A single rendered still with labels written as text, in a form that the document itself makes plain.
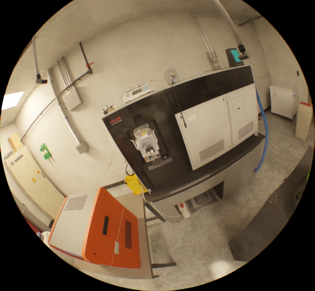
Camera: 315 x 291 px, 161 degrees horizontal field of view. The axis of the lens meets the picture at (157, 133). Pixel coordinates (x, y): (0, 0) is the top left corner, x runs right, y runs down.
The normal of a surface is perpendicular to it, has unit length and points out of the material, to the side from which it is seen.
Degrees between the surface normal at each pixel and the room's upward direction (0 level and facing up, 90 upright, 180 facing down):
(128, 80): 90
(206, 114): 90
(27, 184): 90
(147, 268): 0
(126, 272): 0
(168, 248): 0
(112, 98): 90
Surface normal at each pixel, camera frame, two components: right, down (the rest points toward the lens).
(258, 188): -0.38, -0.85
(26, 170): 0.91, -0.40
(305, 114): -0.95, 0.32
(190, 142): 0.15, 0.34
